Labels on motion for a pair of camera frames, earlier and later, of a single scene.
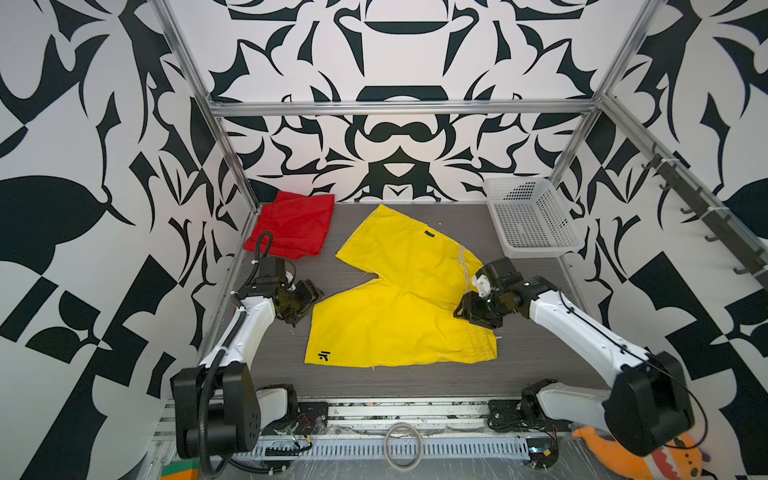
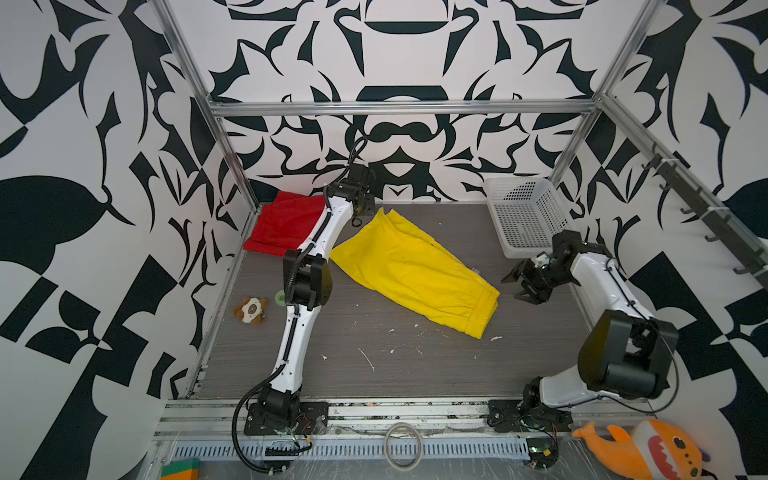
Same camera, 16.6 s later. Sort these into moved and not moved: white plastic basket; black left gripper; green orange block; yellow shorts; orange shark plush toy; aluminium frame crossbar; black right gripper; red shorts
Moved: black left gripper; yellow shorts; black right gripper
Not moved: orange shark plush toy; red shorts; green orange block; white plastic basket; aluminium frame crossbar
